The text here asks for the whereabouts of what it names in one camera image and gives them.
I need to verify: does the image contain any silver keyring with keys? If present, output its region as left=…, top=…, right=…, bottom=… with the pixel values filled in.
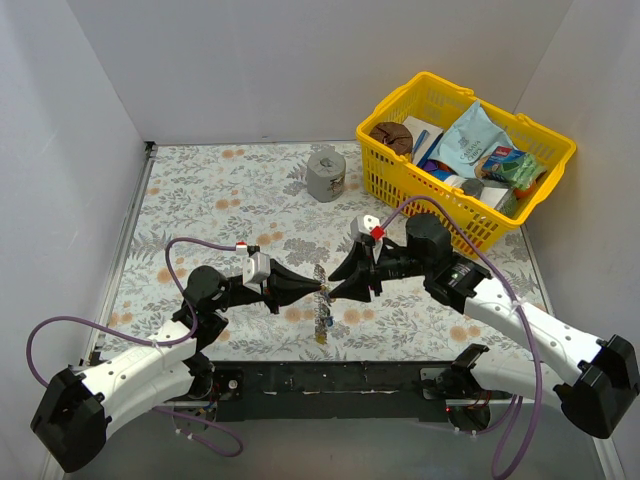
left=313, top=264, right=334, bottom=345

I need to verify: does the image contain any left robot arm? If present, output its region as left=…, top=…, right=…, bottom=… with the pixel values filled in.
left=30, top=253, right=322, bottom=473

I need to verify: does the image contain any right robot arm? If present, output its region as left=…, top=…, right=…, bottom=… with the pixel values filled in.
left=329, top=213, right=639, bottom=439

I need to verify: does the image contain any grey lid can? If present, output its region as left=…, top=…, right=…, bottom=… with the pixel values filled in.
left=460, top=178, right=485, bottom=200

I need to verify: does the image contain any grey toilet paper roll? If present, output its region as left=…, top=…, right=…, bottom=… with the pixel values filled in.
left=306, top=148, right=346, bottom=203

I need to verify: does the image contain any yellow plastic basket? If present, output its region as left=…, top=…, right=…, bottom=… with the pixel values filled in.
left=356, top=72, right=577, bottom=252

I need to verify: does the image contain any orange fruit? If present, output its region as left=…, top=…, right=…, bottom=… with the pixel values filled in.
left=514, top=182, right=537, bottom=200

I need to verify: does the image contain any light blue chips bag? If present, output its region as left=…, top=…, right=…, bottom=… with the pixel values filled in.
left=430, top=100, right=515, bottom=178

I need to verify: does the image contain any brown round item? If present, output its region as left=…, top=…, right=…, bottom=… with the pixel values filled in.
left=369, top=122, right=414, bottom=155

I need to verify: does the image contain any white box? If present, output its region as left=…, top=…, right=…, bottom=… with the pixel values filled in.
left=403, top=116, right=444, bottom=166

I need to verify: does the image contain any green sponge pack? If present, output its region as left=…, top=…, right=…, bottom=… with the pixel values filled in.
left=474, top=146, right=546, bottom=190

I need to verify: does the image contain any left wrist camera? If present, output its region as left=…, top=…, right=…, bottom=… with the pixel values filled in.
left=242, top=252, right=271, bottom=294

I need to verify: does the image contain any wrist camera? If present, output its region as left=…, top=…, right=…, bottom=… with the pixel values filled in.
left=350, top=215, right=385, bottom=246
left=242, top=252, right=271, bottom=294

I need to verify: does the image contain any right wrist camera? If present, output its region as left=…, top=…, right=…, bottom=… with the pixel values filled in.
left=350, top=215, right=385, bottom=246

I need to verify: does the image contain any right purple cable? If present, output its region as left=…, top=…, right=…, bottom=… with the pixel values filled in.
left=384, top=195, right=544, bottom=480

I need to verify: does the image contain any purple cable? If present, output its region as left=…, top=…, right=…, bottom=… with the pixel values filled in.
left=25, top=237, right=259, bottom=457
left=384, top=195, right=544, bottom=480

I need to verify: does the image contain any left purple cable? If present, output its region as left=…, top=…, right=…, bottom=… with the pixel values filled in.
left=25, top=237, right=259, bottom=457

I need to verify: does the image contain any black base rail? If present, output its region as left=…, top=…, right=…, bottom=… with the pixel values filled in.
left=154, top=359, right=521, bottom=424

